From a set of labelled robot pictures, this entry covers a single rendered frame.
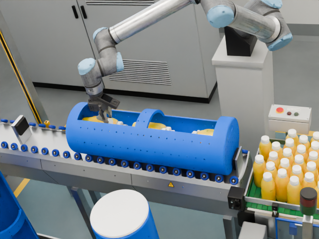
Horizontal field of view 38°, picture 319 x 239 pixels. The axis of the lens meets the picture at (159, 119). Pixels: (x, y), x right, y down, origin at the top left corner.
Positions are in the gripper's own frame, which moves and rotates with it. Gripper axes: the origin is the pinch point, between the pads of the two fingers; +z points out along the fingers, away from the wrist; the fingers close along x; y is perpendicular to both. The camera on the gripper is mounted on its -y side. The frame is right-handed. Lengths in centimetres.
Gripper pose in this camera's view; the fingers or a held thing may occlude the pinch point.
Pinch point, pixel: (109, 120)
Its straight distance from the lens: 249.2
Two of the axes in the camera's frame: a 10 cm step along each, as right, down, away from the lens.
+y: -9.1, -1.0, 4.0
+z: 2.0, 7.5, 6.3
